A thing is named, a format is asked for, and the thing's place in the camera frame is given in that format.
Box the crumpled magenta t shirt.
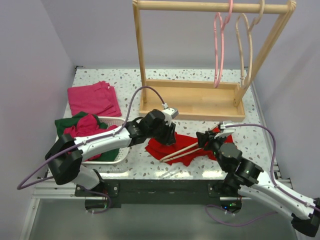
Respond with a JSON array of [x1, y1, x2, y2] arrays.
[[63, 113, 118, 162]]

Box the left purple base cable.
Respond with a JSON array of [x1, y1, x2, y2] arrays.
[[83, 186, 116, 215]]

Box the wooden clothes rack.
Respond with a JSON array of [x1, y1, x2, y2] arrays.
[[132, 0, 297, 122]]

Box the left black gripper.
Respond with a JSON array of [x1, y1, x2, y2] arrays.
[[147, 119, 176, 146]]

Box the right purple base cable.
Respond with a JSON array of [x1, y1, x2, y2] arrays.
[[204, 204, 278, 227]]

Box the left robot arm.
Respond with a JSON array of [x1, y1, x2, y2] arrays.
[[45, 107, 179, 196]]

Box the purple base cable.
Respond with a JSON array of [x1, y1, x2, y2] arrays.
[[83, 186, 116, 215], [204, 204, 278, 227]]

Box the beige hanger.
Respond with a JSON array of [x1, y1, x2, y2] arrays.
[[159, 124, 221, 163], [235, 0, 265, 91]]

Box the folded pink t shirt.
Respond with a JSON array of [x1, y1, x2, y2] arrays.
[[67, 81, 122, 117]]

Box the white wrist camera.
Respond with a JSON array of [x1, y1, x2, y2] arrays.
[[214, 121, 236, 139], [161, 103, 179, 126]]

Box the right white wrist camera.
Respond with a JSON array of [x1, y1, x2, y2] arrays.
[[214, 121, 236, 139]]

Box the white perforated plastic basket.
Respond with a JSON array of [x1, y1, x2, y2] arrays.
[[82, 116, 129, 166]]

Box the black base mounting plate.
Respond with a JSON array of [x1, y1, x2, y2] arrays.
[[75, 179, 245, 213]]

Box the dark green t shirt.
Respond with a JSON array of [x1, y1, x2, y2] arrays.
[[54, 111, 120, 162]]

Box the red t shirt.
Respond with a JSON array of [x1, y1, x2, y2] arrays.
[[144, 131, 236, 167]]

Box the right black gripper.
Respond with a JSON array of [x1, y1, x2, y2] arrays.
[[195, 130, 228, 172]]

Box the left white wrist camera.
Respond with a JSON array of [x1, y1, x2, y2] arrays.
[[161, 103, 179, 126]]

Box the pink hanger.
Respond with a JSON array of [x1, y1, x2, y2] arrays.
[[213, 0, 234, 89]]

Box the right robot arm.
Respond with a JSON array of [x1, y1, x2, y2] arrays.
[[196, 131, 320, 237]]

